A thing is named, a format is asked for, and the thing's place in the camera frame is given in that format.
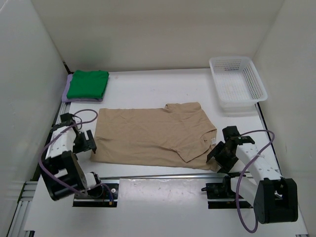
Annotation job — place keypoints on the beige t shirt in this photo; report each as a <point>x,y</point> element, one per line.
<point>178,135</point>

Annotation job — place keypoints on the aluminium left frame rail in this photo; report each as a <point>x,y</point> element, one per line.
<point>27,193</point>

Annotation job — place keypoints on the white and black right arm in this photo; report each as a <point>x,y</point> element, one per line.
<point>250,182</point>

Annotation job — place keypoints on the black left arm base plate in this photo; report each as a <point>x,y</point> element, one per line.
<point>101,197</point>

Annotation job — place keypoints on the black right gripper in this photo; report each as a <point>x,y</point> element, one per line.
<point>215,152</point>

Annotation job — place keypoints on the white plastic basket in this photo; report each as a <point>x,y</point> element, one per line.
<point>237,82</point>

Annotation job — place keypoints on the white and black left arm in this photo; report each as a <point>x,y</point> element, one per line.
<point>60,170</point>

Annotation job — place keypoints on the green t shirt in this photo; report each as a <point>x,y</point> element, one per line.
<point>88,85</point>

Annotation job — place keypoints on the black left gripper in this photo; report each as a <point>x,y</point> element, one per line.
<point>90,143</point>

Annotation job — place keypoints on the aluminium table edge rail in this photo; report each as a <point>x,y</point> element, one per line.
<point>175,176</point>

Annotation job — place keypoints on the purple t shirt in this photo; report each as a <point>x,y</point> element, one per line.
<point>65,99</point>

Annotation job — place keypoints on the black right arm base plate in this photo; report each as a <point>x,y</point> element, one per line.
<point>219,192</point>

